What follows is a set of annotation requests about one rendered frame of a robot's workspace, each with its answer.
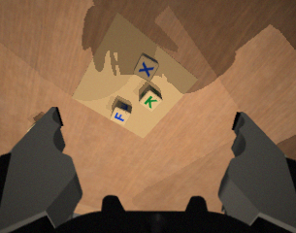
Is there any tan flat mat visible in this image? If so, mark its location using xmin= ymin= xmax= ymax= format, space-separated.
xmin=72 ymin=13 xmax=198 ymax=138

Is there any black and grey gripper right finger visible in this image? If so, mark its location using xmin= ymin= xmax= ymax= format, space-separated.
xmin=218 ymin=112 xmax=296 ymax=233

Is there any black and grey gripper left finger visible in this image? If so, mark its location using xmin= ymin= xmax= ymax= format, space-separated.
xmin=0 ymin=107 xmax=82 ymax=233

